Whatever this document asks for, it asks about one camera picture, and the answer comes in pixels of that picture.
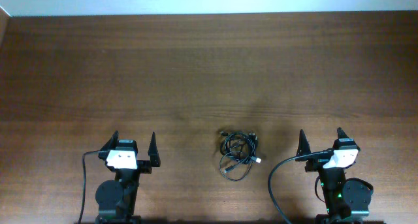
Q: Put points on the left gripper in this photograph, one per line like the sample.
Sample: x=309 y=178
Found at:
x=145 y=166

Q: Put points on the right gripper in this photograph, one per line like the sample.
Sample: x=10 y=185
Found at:
x=304 y=147

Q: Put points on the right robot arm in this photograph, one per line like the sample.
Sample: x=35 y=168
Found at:
x=346 y=200

